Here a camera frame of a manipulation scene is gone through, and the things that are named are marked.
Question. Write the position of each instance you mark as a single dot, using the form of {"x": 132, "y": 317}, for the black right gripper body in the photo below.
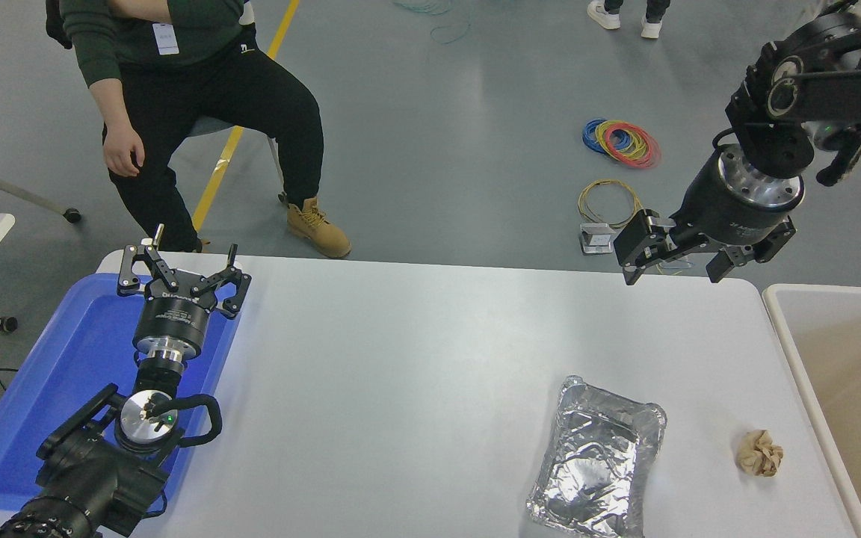
{"x": 722, "y": 213}

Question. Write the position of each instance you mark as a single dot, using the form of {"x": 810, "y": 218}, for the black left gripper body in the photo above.
{"x": 175, "y": 317}

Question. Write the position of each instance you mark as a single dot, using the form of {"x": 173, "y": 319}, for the silver foil tray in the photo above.
{"x": 595, "y": 463}

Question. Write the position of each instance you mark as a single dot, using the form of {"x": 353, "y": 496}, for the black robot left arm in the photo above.
{"x": 94, "y": 478}

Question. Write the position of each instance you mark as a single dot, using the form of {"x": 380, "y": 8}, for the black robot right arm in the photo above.
{"x": 841, "y": 93}

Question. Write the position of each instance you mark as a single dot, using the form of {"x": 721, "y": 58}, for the seated person's right hand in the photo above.
{"x": 122, "y": 153}

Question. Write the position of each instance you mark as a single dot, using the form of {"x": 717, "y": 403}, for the small silver box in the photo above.
{"x": 596, "y": 239}

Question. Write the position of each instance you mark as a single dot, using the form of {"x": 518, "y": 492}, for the blue plastic tray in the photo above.
{"x": 64, "y": 359}

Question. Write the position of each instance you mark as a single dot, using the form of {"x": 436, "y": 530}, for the large pale bin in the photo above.
{"x": 841, "y": 351}

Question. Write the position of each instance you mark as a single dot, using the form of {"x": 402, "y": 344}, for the grey stool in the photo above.
{"x": 210, "y": 125}

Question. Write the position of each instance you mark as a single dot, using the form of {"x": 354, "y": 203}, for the seated person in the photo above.
{"x": 199, "y": 90}

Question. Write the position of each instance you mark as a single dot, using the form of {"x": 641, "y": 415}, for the crumpled tan paper ball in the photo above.
{"x": 759, "y": 453}

